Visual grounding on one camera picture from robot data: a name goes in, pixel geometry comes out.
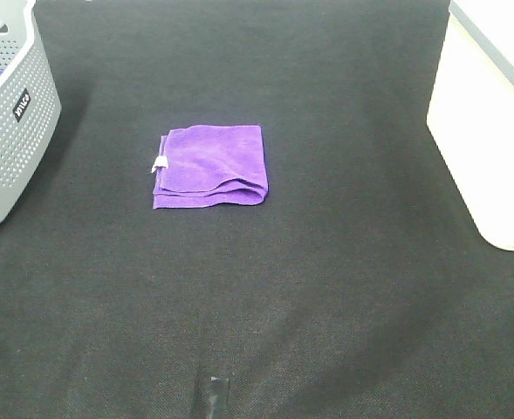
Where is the purple towel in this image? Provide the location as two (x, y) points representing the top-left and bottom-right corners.
(152, 125), (269, 209)

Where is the black table cloth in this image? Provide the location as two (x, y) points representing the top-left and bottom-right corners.
(0, 1), (514, 418)

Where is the white plastic bin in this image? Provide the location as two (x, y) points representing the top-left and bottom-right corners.
(427, 1), (514, 251)

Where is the grey perforated laundry basket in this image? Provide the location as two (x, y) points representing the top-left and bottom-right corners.
(0, 1), (61, 223)

